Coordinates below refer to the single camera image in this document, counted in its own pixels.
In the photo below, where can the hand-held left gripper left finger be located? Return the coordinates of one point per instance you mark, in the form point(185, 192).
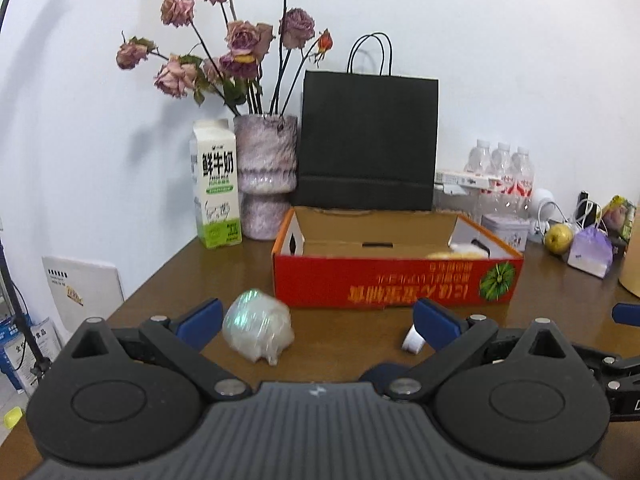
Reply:
point(202, 321)

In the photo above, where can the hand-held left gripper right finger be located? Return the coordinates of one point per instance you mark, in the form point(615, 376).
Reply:
point(436, 322)

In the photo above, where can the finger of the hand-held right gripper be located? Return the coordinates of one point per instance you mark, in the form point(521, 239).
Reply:
point(626, 313)
point(607, 362)

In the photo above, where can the red cardboard box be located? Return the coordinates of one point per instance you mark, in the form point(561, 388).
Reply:
point(380, 280)

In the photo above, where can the small white bottle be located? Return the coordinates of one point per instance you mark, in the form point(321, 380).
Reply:
point(412, 342)

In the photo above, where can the clear plastic wrapped ball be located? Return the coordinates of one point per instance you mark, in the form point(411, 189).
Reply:
point(255, 325)

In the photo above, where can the purple white packet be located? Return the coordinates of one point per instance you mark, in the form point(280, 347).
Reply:
point(590, 255)

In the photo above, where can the colourful snack packet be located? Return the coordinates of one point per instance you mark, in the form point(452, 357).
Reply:
point(620, 215)

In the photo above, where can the yellow green apple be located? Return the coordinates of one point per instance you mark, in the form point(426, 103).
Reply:
point(558, 239)

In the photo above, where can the pale tin box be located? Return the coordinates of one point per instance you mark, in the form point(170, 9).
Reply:
point(505, 232)

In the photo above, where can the white board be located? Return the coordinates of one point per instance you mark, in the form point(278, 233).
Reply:
point(85, 290)

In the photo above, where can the small black device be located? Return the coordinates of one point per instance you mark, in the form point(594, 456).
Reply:
point(584, 198)

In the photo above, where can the white green milk carton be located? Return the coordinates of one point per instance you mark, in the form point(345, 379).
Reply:
point(217, 185)

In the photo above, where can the white round device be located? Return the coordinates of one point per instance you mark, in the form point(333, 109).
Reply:
point(540, 200)

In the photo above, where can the flat white box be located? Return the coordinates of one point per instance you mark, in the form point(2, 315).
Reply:
point(465, 179)

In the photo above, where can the mottled purple vase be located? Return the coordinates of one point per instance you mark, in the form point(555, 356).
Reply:
point(265, 170)

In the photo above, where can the clear water bottle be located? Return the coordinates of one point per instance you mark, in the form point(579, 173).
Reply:
point(477, 160)
point(501, 160)
point(522, 165)

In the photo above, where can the black tripod stand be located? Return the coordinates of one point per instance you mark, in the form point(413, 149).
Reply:
point(30, 340)

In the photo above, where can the blue white packets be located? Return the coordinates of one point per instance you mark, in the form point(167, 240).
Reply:
point(15, 340)

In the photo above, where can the black paper bag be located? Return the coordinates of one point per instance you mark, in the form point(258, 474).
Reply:
point(370, 135)

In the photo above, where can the yellow green object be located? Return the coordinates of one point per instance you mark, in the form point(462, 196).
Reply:
point(12, 417)

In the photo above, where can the dried pink rose bouquet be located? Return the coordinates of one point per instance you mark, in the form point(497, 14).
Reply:
point(245, 37)

